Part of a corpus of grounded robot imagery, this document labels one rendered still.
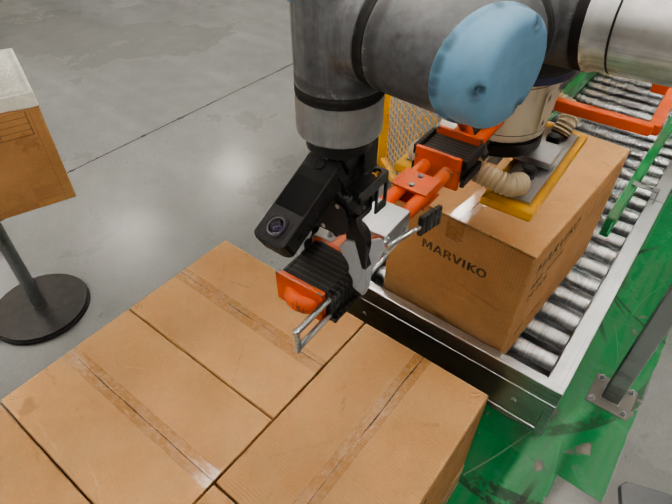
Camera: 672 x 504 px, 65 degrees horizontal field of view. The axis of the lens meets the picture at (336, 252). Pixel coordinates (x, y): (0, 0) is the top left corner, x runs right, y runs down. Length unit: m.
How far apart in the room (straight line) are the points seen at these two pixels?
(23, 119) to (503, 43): 1.70
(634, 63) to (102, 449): 1.32
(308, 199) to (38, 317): 2.12
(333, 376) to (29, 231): 2.06
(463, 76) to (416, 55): 0.04
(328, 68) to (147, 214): 2.53
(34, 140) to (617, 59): 1.75
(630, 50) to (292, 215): 0.33
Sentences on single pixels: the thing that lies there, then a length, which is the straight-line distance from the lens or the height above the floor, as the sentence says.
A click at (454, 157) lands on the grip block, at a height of 1.30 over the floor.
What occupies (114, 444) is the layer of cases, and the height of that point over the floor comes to 0.54.
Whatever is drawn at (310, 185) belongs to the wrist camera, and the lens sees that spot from 0.55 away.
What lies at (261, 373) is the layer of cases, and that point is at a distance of 1.47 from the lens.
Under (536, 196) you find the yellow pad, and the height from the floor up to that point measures 1.16.
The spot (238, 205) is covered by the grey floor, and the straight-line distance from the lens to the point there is 2.90.
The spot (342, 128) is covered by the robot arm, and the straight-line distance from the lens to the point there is 0.51.
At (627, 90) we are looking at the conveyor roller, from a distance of 3.19.
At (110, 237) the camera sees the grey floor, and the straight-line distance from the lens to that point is 2.88.
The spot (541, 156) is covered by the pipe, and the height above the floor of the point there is 1.19.
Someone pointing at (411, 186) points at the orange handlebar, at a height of 1.28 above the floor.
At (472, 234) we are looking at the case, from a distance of 1.30.
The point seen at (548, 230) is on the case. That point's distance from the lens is 1.33.
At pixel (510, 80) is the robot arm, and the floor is 1.58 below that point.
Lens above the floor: 1.75
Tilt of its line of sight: 43 degrees down
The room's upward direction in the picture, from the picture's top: straight up
